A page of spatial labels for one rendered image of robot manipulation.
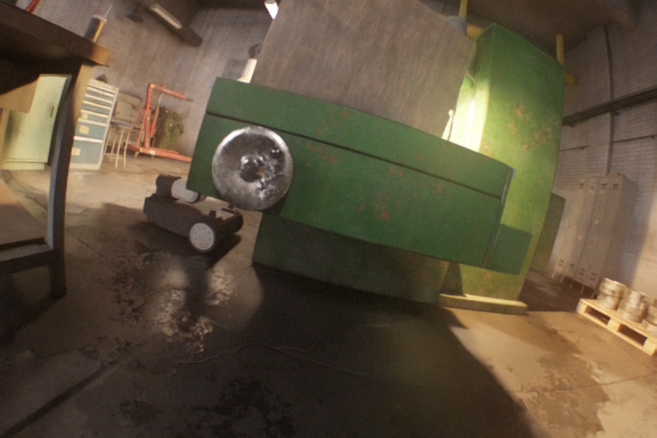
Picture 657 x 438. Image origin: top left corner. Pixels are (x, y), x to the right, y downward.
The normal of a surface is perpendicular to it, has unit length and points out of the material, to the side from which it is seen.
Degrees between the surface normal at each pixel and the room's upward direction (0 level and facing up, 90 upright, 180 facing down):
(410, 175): 90
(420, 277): 90
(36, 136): 90
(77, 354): 0
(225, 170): 85
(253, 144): 106
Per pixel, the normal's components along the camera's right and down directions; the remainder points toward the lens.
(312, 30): 0.30, 0.39
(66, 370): 0.27, -0.96
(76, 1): 0.95, 0.28
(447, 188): 0.02, 0.07
